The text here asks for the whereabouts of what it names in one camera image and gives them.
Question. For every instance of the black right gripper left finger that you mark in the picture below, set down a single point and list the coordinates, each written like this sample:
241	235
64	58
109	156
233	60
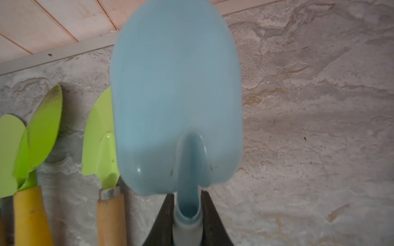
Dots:
161	232

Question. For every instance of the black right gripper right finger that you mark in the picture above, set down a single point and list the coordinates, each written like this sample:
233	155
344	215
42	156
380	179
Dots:
214	232

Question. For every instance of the light blue shovel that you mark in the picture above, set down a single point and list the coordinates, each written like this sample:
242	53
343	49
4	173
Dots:
175	81

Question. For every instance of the bright green yellow-handled shovel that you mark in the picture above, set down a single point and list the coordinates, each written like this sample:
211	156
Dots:
38	139

